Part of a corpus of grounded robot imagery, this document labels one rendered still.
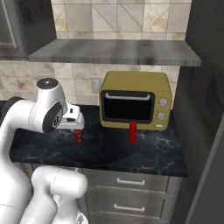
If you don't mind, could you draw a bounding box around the yellow toaster oven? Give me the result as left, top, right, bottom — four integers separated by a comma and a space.
98, 70, 173, 132

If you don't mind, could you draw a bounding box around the dark grey fridge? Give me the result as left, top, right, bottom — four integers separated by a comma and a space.
170, 0, 224, 224

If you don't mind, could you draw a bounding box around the grey drawer front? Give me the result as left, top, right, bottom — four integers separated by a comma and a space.
86, 186, 167, 219
82, 168, 171, 194

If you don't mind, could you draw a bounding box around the white toaster oven handle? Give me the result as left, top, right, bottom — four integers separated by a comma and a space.
105, 92, 151, 102

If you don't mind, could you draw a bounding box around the red ketchup bottle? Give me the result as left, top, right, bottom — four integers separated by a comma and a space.
129, 120, 138, 144

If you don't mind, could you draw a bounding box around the white drawer handle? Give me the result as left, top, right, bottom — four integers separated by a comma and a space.
116, 177, 146, 187
113, 203, 146, 214

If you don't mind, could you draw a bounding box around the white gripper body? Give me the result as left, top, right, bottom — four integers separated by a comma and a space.
56, 114, 87, 131

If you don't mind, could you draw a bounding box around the dark grey wall cupboard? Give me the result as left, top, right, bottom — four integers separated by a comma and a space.
0, 0, 58, 61

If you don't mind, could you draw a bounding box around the white wall socket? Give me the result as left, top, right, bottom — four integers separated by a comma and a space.
89, 75, 103, 95

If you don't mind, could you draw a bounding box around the grey wall shelf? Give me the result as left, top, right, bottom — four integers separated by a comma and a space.
28, 38, 202, 67

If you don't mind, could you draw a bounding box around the small red condiment bottle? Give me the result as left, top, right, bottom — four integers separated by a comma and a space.
73, 129, 83, 145

